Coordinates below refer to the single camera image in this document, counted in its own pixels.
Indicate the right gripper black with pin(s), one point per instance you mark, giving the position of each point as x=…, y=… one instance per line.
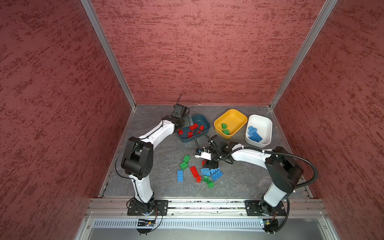
x=210, y=164

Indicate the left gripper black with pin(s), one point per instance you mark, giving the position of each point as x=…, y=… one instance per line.
x=186, y=123

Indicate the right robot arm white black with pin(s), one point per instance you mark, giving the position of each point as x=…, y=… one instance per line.
x=284, y=170

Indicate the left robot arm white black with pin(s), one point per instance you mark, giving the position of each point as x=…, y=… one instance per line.
x=138, y=159

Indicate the dark teal plastic bin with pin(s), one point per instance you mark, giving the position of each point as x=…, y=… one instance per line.
x=200, y=120

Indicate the yellow plastic bin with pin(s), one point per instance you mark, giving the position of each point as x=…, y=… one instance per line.
x=234, y=119

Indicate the light blue sloped lego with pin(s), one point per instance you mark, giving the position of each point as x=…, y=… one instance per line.
x=206, y=172

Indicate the green hollow lego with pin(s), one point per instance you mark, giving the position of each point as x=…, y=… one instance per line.
x=206, y=179

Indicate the green lego upper pair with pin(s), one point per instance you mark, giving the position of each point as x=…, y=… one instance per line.
x=186, y=159

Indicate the green lego pair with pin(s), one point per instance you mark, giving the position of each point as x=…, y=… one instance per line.
x=184, y=165
x=186, y=159

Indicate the green lego bottom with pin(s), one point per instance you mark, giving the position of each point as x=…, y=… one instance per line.
x=210, y=184

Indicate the green lego lower pair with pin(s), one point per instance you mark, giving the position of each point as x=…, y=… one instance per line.
x=184, y=165

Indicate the blue lego left long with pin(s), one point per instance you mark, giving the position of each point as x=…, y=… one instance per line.
x=180, y=175

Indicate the white plastic bin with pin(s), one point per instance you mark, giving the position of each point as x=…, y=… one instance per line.
x=264, y=126

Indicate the right circuit board connector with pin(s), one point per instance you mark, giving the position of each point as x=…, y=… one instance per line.
x=271, y=226

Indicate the circuit board connector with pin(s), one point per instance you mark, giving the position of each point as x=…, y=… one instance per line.
x=143, y=223
x=271, y=226

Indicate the left circuit board connector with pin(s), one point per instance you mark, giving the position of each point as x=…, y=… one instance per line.
x=143, y=223

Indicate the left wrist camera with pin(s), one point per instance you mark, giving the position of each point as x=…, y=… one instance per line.
x=180, y=111

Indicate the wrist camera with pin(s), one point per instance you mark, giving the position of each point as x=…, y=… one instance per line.
x=180, y=111
x=203, y=154

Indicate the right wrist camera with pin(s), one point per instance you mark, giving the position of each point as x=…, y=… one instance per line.
x=203, y=154

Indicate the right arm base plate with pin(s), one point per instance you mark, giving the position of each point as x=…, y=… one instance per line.
x=261, y=208

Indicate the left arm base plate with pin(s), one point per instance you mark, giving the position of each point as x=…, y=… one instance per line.
x=153, y=207

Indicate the aluminium front rail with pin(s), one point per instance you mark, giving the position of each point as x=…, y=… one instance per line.
x=207, y=208

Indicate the left corner aluminium post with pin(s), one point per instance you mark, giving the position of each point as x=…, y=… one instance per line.
x=97, y=26

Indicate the corner aluminium post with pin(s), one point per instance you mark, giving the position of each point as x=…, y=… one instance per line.
x=97, y=26
x=317, y=26

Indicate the right corner aluminium post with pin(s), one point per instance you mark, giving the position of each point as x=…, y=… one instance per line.
x=317, y=26

